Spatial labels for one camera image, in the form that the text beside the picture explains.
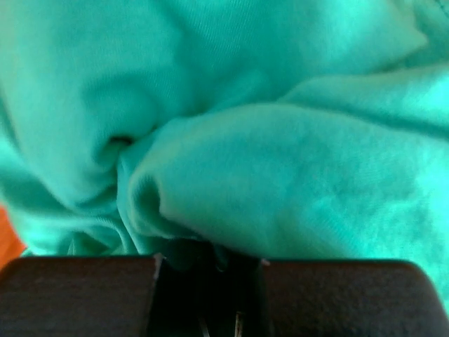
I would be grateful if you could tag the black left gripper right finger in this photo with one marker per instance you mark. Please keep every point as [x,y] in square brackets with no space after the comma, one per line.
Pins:
[353,298]

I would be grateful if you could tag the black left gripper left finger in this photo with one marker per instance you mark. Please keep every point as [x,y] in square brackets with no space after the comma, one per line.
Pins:
[76,296]

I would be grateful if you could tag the green tank top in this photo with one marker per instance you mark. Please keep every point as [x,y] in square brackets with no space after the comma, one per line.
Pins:
[282,129]

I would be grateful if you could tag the orange plastic basket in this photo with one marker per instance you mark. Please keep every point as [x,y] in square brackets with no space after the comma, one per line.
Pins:
[10,245]

